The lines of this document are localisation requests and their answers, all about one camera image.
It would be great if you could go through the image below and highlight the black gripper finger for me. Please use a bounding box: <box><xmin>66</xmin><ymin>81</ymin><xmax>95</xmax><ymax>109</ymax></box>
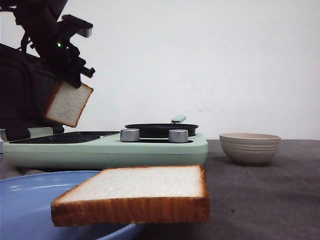
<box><xmin>78</xmin><ymin>64</ymin><xmax>96</xmax><ymax>78</ymax></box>
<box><xmin>58</xmin><ymin>72</ymin><xmax>82</xmax><ymax>89</ymax></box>

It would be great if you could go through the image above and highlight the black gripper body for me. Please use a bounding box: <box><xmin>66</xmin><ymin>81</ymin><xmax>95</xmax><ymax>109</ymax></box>
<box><xmin>37</xmin><ymin>37</ymin><xmax>86</xmax><ymax>75</ymax></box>

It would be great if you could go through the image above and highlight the white bread slice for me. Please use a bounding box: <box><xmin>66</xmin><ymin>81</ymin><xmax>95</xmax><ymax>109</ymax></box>
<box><xmin>51</xmin><ymin>165</ymin><xmax>210</xmax><ymax>227</ymax></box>
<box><xmin>42</xmin><ymin>80</ymin><xmax>94</xmax><ymax>128</ymax></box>

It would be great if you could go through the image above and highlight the breakfast maker hinged lid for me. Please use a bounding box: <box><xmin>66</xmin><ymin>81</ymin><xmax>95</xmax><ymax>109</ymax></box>
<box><xmin>0</xmin><ymin>44</ymin><xmax>64</xmax><ymax>141</ymax></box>

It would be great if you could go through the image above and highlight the beige ceramic bowl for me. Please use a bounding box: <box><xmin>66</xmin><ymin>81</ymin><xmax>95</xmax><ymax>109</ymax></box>
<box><xmin>219</xmin><ymin>133</ymin><xmax>281</xmax><ymax>165</ymax></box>

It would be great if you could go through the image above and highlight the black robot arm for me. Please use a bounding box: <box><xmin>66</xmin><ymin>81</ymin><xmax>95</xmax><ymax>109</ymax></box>
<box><xmin>0</xmin><ymin>0</ymin><xmax>95</xmax><ymax>88</ymax></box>

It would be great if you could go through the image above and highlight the mint green breakfast maker base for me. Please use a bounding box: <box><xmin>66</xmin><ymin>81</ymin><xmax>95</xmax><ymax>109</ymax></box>
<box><xmin>2</xmin><ymin>131</ymin><xmax>208</xmax><ymax>170</ymax></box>

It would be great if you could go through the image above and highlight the left silver control knob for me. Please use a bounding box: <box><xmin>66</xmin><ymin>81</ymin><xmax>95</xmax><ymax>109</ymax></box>
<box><xmin>120</xmin><ymin>128</ymin><xmax>140</xmax><ymax>143</ymax></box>

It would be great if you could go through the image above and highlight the silver control knob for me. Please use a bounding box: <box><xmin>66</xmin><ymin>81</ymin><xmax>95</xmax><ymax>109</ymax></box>
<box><xmin>168</xmin><ymin>129</ymin><xmax>189</xmax><ymax>143</ymax></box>
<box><xmin>120</xmin><ymin>128</ymin><xmax>140</xmax><ymax>143</ymax></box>

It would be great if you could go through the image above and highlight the small black frying pan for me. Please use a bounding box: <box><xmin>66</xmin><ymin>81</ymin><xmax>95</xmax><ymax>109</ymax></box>
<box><xmin>125</xmin><ymin>115</ymin><xmax>199</xmax><ymax>138</ymax></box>

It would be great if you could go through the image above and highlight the right silver control knob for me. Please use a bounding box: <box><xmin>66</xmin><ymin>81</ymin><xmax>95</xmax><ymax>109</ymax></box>
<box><xmin>168</xmin><ymin>129</ymin><xmax>189</xmax><ymax>143</ymax></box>

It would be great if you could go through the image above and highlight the blue plate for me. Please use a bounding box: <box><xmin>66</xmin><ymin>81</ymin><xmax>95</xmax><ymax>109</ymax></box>
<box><xmin>0</xmin><ymin>170</ymin><xmax>145</xmax><ymax>240</ymax></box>

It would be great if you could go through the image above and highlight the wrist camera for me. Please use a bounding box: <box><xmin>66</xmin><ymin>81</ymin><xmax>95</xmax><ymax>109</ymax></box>
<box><xmin>61</xmin><ymin>14</ymin><xmax>93</xmax><ymax>38</ymax></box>

